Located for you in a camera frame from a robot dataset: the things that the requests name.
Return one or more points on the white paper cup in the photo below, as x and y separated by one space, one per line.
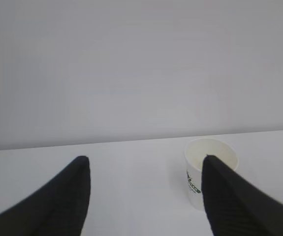
195 152

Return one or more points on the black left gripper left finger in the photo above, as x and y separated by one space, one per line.
59 208

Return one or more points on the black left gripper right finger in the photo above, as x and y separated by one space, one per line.
234 207

